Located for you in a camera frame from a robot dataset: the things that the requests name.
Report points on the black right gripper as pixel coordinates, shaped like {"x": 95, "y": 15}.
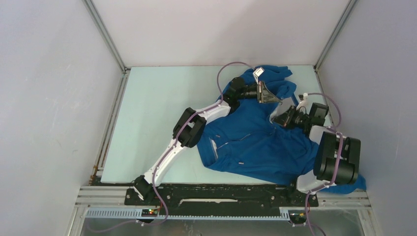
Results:
{"x": 284, "y": 119}

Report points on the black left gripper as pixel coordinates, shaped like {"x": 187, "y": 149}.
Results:
{"x": 263, "y": 95}

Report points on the blue zip-up jacket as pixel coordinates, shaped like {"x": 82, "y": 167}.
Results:
{"x": 247, "y": 142}

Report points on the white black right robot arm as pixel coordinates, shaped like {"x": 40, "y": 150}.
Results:
{"x": 336, "y": 163}

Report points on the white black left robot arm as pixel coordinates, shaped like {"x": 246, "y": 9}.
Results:
{"x": 189, "y": 129}

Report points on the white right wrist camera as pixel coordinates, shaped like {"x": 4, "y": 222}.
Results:
{"x": 303, "y": 99}

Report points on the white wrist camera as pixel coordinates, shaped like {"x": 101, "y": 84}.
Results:
{"x": 258, "y": 72}
{"x": 303, "y": 99}

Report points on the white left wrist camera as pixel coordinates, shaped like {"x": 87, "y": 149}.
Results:
{"x": 258, "y": 72}

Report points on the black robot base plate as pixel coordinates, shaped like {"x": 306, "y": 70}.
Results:
{"x": 224, "y": 199}

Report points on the aluminium corner frame post right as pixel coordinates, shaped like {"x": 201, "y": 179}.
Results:
{"x": 335, "y": 33}

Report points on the aluminium corner frame post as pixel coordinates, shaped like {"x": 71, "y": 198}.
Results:
{"x": 335, "y": 33}
{"x": 100, "y": 25}

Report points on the aluminium corner frame post left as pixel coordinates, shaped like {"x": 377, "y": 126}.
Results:
{"x": 100, "y": 25}

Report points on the aluminium front frame rail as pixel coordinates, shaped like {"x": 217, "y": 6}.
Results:
{"x": 114, "y": 196}

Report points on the grey slotted cable duct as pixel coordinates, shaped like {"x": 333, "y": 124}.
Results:
{"x": 144, "y": 213}

